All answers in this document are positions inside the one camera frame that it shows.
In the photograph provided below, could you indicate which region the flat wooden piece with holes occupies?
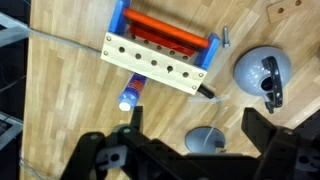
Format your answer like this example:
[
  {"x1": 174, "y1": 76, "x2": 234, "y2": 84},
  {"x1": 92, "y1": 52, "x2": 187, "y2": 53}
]
[{"x1": 266, "y1": 0, "x2": 313, "y2": 24}]

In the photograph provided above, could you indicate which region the grey cable across table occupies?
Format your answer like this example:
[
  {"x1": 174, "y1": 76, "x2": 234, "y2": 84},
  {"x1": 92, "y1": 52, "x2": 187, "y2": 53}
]
[{"x1": 29, "y1": 28, "x2": 103, "y2": 56}]

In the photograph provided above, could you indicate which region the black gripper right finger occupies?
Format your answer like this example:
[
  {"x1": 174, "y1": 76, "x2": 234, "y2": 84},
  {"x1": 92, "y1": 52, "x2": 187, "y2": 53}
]
[{"x1": 240, "y1": 107, "x2": 320, "y2": 180}]

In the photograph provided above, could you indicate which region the small black cylinder plug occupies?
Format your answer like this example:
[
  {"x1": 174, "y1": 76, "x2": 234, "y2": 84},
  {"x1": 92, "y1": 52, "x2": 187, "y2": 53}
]
[{"x1": 198, "y1": 83, "x2": 217, "y2": 100}]

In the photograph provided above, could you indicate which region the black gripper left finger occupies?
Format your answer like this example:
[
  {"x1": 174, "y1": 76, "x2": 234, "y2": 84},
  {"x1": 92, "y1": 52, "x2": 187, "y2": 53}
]
[{"x1": 61, "y1": 105, "x2": 158, "y2": 180}]

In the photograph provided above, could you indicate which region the grey metal bolt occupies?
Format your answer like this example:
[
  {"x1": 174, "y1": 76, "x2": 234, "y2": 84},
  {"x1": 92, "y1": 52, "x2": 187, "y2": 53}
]
[{"x1": 221, "y1": 25, "x2": 232, "y2": 49}]

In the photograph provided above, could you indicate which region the blue bottle white cap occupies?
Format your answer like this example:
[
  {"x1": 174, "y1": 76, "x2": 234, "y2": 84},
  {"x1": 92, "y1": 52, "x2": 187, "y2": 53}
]
[{"x1": 118, "y1": 73, "x2": 148, "y2": 112}]

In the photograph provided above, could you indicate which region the wooden toy toolbox orange handle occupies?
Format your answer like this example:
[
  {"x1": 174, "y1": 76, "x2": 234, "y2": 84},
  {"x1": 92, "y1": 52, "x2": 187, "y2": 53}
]
[{"x1": 100, "y1": 0, "x2": 222, "y2": 96}]

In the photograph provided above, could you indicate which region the grey metal frame bar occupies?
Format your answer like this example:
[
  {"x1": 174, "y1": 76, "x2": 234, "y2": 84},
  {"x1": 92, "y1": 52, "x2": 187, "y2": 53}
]
[
  {"x1": 0, "y1": 111, "x2": 25, "y2": 153},
  {"x1": 0, "y1": 12, "x2": 32, "y2": 48}
]

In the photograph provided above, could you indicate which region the translucent lamp cable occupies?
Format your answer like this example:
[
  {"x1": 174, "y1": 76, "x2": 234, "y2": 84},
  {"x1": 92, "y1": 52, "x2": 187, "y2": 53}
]
[{"x1": 188, "y1": 94, "x2": 231, "y2": 148}]

